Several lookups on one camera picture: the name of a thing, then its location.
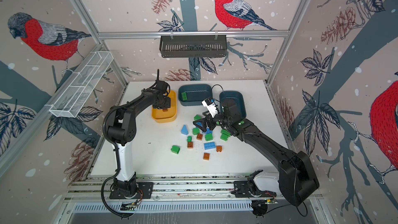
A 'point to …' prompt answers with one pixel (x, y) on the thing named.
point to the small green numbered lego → (189, 139)
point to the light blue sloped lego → (184, 130)
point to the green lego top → (197, 117)
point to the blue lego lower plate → (209, 145)
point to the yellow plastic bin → (159, 116)
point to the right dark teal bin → (236, 95)
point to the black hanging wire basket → (193, 46)
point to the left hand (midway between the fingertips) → (164, 103)
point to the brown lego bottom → (206, 156)
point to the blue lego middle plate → (208, 131)
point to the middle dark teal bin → (192, 94)
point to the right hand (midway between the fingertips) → (198, 119)
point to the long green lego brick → (184, 96)
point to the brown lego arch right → (218, 148)
